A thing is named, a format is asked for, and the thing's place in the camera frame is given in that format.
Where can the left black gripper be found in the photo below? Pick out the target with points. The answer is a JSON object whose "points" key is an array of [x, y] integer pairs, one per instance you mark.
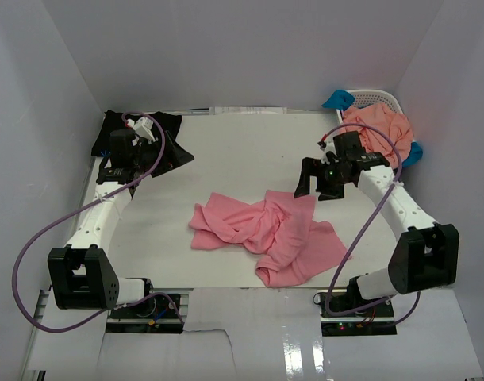
{"points": [[174, 157]]}

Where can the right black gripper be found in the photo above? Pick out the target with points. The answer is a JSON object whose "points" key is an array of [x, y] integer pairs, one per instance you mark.
{"points": [[314, 167]]}

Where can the pink t shirt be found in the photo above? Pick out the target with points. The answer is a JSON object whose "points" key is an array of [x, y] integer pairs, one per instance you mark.
{"points": [[292, 247]]}

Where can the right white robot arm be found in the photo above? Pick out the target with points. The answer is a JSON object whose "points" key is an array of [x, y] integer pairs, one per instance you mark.
{"points": [[426, 253]]}

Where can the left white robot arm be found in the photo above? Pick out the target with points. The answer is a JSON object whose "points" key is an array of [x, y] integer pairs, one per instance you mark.
{"points": [[81, 273]]}

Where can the white paper sheets at back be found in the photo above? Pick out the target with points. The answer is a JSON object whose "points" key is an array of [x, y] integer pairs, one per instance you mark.
{"points": [[232, 110]]}

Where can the blue t shirt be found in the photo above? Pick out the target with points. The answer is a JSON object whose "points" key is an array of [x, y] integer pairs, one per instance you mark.
{"points": [[340, 101]]}

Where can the white perforated laundry basket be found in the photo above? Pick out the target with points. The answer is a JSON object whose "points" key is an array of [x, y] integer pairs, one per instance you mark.
{"points": [[367, 97]]}

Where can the salmon orange t shirt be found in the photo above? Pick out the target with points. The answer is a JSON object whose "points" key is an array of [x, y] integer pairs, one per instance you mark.
{"points": [[394, 125]]}

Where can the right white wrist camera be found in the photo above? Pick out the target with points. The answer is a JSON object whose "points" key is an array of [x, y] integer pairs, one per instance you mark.
{"points": [[327, 148]]}

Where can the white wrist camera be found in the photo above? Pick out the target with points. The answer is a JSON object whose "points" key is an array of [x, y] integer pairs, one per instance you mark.
{"points": [[327, 148], [142, 128]]}

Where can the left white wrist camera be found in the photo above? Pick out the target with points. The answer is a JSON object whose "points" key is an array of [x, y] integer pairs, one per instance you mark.
{"points": [[142, 128]]}

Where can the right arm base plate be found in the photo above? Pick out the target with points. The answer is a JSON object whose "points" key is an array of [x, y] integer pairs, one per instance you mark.
{"points": [[375, 321]]}

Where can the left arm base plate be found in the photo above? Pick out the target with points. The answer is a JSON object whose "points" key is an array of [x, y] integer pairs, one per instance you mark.
{"points": [[155, 316]]}

